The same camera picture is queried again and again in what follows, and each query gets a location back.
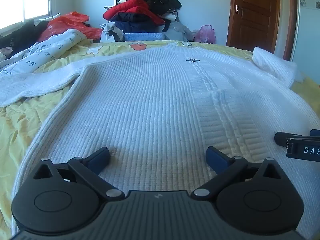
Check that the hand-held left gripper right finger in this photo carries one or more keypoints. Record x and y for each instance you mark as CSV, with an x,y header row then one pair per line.
x,y
216,158

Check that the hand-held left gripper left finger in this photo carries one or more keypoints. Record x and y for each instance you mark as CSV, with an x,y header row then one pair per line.
x,y
100,156

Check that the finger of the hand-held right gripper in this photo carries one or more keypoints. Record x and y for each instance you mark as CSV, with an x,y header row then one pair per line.
x,y
281,138
315,132

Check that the white knit sweater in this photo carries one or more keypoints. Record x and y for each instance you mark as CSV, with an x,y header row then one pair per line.
x,y
150,100

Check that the yellow carrot print bedsheet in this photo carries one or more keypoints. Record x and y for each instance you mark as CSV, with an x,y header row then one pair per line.
x,y
25,130

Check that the white lettered quilt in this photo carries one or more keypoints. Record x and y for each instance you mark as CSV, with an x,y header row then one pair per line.
x,y
50,47

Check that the white grey plastic bag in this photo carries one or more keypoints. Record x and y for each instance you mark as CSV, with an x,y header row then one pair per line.
x,y
110,33

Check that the brown wooden door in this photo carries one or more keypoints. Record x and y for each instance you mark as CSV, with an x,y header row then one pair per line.
x,y
255,17

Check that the pink plastic bag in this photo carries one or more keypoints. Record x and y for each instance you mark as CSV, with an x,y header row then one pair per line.
x,y
206,33

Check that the light blue knit cloth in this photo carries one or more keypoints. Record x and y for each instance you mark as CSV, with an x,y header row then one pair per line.
x,y
145,36

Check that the grey garment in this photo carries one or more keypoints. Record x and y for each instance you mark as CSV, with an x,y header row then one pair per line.
x,y
175,31

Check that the navy jacket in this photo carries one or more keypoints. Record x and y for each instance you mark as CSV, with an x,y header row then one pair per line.
x,y
135,26

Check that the red plastic bag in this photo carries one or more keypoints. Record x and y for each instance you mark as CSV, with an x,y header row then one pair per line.
x,y
72,22

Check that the dark cloth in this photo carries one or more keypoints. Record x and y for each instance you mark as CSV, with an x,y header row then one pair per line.
x,y
20,33

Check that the red puffer jacket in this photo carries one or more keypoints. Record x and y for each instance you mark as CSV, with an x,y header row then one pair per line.
x,y
132,6

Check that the window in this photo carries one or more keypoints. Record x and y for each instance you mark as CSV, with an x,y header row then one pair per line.
x,y
25,0

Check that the flower wall sticker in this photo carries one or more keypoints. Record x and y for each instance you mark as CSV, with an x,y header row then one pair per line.
x,y
318,4
303,3

